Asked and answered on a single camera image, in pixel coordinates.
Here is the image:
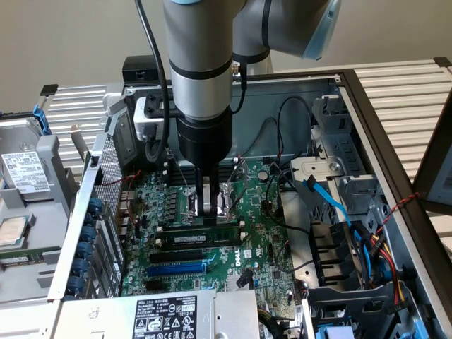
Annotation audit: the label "red yellow black wire bundle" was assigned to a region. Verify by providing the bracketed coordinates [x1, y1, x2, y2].
[352, 222, 412, 314]

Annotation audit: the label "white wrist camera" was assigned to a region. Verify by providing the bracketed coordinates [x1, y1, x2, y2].
[133, 97, 166, 143]

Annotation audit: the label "hard disk with white label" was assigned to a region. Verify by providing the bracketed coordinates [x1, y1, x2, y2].
[0, 118, 50, 202]

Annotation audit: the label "grey power supply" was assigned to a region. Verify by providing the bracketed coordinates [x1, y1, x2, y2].
[61, 289, 261, 339]

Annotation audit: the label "black camera bracket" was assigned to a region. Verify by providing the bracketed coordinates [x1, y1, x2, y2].
[143, 94, 179, 119]

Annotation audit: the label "silver CPU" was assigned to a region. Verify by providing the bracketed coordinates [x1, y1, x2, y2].
[0, 215, 29, 247]

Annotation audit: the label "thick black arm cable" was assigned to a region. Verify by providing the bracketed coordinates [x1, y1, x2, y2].
[133, 0, 171, 145]

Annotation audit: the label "grey parts rack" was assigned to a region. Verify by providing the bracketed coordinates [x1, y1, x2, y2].
[0, 105, 85, 308]

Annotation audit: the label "blue disk caddy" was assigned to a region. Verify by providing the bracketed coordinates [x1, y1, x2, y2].
[31, 103, 52, 137]

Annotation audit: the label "open grey PC case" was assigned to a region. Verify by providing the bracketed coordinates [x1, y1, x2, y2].
[47, 69, 452, 339]

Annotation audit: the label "thin metal locking lever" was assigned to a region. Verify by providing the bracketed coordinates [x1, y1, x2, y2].
[179, 211, 232, 222]
[165, 148, 191, 189]

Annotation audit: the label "blue expansion slot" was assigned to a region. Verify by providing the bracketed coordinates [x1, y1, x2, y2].
[148, 261, 208, 278]

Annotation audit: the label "dark framed panel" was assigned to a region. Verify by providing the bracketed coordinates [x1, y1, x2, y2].
[411, 102, 452, 213]

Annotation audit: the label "short black wrist cable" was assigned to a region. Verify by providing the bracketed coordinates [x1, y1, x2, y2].
[231, 59, 248, 114]

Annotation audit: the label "red black twisted wire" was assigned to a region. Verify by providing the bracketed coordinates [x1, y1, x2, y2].
[373, 191, 422, 242]

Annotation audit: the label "blue SATA wire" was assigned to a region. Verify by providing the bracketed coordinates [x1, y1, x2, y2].
[302, 174, 354, 229]

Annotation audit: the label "metal disk bay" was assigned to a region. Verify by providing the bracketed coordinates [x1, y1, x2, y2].
[290, 94, 389, 227]

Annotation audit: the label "silver chipset heatsink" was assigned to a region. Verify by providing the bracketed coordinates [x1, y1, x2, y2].
[225, 274, 248, 291]

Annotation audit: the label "CPU socket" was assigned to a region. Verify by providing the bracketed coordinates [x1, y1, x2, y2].
[182, 185, 232, 223]

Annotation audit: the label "black yellow power wires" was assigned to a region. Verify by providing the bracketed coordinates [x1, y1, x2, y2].
[256, 306, 304, 339]

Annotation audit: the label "black power connector wire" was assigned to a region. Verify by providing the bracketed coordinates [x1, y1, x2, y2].
[271, 165, 296, 194]

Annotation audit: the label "green motherboard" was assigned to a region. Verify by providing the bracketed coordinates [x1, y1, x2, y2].
[121, 158, 304, 319]

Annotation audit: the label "black plastic bracket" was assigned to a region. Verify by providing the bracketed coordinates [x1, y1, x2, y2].
[309, 220, 364, 287]

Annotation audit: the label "metal socket cover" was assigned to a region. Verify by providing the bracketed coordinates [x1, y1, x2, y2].
[219, 158, 248, 220]

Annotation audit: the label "dark metal drive cage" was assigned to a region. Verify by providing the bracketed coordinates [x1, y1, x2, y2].
[305, 282, 417, 339]

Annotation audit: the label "long black expansion slot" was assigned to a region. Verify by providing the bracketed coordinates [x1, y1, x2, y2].
[149, 249, 205, 264]

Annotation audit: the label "green RAM stick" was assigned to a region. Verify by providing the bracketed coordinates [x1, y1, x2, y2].
[162, 225, 242, 249]
[0, 247, 49, 266]

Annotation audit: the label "graphics card with metal bracket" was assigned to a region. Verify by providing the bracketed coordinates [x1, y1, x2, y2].
[70, 124, 93, 177]

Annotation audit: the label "blue slot retention bar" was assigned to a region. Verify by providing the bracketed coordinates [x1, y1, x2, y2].
[69, 196, 105, 296]

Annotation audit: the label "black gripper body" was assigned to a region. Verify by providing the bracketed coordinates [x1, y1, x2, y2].
[176, 109, 234, 167]

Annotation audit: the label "black box device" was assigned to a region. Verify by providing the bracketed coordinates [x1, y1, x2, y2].
[122, 55, 172, 84]

